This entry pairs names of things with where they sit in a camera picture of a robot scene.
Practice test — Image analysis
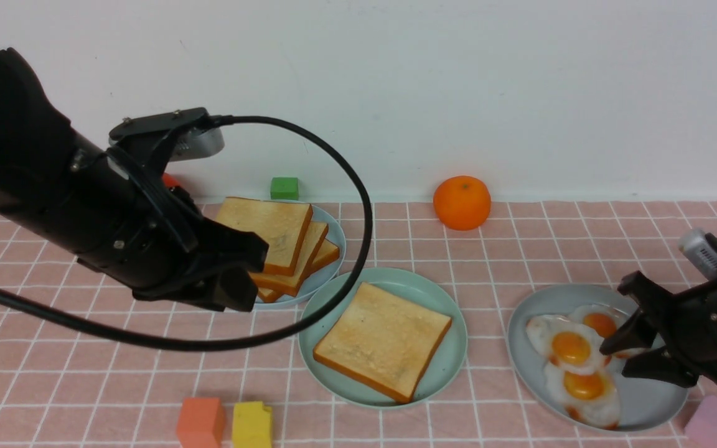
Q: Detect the fried egg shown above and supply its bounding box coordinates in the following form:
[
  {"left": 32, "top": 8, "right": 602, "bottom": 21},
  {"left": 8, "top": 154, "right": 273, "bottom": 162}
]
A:
[
  {"left": 543, "top": 363, "right": 621, "bottom": 430},
  {"left": 567, "top": 304, "right": 629, "bottom": 338},
  {"left": 525, "top": 314, "right": 611, "bottom": 375}
]

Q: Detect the orange foam cube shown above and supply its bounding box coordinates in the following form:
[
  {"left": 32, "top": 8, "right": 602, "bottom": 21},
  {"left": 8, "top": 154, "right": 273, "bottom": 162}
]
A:
[{"left": 176, "top": 397, "right": 227, "bottom": 448}]

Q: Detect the pink foam cube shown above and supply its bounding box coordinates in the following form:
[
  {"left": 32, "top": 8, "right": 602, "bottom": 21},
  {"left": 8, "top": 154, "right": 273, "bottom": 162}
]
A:
[{"left": 685, "top": 395, "right": 717, "bottom": 447}]

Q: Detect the red yellow pomegranate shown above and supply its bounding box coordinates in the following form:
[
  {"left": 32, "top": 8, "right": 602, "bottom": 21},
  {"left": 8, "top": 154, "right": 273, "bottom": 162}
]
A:
[{"left": 161, "top": 173, "right": 181, "bottom": 189}]

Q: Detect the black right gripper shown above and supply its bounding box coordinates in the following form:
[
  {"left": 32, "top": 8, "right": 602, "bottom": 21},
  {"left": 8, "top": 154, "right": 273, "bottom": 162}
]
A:
[{"left": 600, "top": 233, "right": 717, "bottom": 388}]

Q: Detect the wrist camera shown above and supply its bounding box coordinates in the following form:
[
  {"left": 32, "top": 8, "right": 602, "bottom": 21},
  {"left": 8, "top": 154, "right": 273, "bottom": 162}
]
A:
[
  {"left": 679, "top": 228, "right": 717, "bottom": 281},
  {"left": 170, "top": 128, "right": 225, "bottom": 162}
]

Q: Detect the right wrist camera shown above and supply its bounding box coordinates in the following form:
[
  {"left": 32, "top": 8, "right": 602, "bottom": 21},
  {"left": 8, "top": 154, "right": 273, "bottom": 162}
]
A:
[{"left": 679, "top": 228, "right": 717, "bottom": 281}]

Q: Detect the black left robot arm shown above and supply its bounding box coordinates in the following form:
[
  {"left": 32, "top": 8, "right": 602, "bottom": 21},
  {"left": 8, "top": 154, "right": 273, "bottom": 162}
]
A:
[{"left": 0, "top": 49, "right": 268, "bottom": 312}]

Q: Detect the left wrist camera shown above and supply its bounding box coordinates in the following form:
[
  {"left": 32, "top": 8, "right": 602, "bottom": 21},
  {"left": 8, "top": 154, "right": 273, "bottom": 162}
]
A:
[{"left": 170, "top": 128, "right": 225, "bottom": 162}]

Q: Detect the green foam cube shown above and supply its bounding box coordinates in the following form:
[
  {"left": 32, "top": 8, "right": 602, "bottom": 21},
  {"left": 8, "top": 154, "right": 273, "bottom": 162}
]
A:
[{"left": 270, "top": 177, "right": 299, "bottom": 201}]

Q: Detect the light blue bread plate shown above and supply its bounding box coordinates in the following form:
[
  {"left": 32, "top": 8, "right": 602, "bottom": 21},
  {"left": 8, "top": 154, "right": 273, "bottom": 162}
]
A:
[{"left": 255, "top": 205, "right": 347, "bottom": 310}]

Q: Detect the grey egg plate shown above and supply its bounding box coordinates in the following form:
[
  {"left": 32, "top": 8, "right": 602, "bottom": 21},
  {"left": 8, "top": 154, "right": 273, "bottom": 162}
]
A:
[{"left": 507, "top": 284, "right": 688, "bottom": 434}]

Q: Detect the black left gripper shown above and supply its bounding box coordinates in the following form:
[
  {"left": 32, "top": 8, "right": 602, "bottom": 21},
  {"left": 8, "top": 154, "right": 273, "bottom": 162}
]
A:
[{"left": 76, "top": 107, "right": 268, "bottom": 312}]

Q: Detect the yellow foam block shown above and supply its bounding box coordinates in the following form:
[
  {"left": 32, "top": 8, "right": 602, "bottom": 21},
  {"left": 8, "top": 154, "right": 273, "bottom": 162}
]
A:
[{"left": 232, "top": 401, "right": 273, "bottom": 448}]

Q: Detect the pink checkered tablecloth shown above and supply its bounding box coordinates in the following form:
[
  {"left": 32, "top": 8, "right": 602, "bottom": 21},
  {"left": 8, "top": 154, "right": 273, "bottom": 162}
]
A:
[{"left": 0, "top": 201, "right": 717, "bottom": 447}]

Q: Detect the fried egg front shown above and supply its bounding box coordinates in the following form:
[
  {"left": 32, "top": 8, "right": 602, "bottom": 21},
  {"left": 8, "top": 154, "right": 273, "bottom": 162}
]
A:
[{"left": 543, "top": 363, "right": 621, "bottom": 430}]

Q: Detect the teal green plate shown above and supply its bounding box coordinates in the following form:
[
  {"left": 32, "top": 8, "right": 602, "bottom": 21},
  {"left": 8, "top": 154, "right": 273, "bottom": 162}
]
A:
[{"left": 298, "top": 268, "right": 469, "bottom": 410}]

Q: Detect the orange tangerine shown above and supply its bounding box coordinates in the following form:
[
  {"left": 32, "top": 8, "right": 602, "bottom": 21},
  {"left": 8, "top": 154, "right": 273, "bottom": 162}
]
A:
[{"left": 432, "top": 175, "right": 492, "bottom": 231}]

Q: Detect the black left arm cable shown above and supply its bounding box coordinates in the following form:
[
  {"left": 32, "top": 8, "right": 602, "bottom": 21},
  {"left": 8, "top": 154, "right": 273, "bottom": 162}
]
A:
[{"left": 0, "top": 115, "right": 373, "bottom": 352}]

